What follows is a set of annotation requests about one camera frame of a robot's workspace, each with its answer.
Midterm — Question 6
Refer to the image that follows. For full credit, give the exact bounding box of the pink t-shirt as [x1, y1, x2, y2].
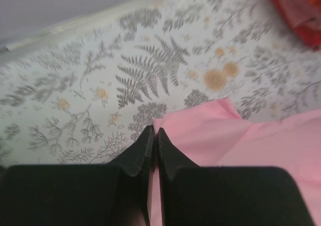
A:
[274, 0, 320, 24]
[152, 98, 320, 225]

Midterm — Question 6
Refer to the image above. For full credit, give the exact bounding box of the floral table mat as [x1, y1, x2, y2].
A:
[1, 0, 320, 167]

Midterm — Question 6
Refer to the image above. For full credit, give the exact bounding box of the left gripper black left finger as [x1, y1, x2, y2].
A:
[1, 126, 154, 225]

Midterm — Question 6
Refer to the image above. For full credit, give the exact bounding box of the pink folded t-shirt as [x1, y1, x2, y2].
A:
[274, 0, 320, 24]

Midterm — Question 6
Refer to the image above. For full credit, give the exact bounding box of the red folded t-shirt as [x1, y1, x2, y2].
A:
[290, 18, 320, 51]

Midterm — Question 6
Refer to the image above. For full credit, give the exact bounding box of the aluminium frame rail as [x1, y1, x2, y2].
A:
[1, 0, 163, 62]

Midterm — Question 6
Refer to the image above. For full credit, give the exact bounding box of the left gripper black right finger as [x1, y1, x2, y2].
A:
[157, 129, 314, 225]

